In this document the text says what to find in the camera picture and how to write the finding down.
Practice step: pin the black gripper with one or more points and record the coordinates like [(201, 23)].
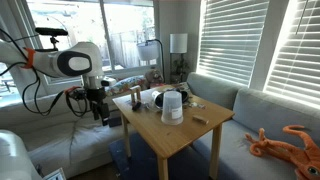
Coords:
[(93, 101)]

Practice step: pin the silver metal cup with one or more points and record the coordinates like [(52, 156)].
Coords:
[(158, 98)]

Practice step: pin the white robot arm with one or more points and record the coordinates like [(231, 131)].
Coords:
[(83, 59)]

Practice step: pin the translucent white plastic container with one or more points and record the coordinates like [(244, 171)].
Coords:
[(172, 108)]

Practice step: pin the black box on sofa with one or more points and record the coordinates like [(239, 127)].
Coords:
[(116, 121)]

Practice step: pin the floral cushion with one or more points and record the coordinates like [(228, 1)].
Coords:
[(125, 84)]

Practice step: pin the white sofa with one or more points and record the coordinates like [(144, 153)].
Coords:
[(55, 138)]

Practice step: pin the wooden arch block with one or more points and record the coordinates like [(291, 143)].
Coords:
[(135, 94)]

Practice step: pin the brown plush toy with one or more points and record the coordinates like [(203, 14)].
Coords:
[(153, 76)]

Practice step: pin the wooden table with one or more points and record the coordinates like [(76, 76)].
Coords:
[(175, 128)]

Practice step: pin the blue rug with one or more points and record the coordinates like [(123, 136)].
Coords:
[(187, 164)]

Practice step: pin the arched floor lamp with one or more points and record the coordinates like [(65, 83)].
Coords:
[(150, 50)]

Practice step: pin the small wooden block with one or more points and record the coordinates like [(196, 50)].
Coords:
[(200, 119)]

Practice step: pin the grey sofa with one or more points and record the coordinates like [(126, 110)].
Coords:
[(268, 138)]

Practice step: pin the orange plush octopus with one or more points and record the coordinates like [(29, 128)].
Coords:
[(306, 160)]

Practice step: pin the black camera on stand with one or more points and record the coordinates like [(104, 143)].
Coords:
[(52, 33)]

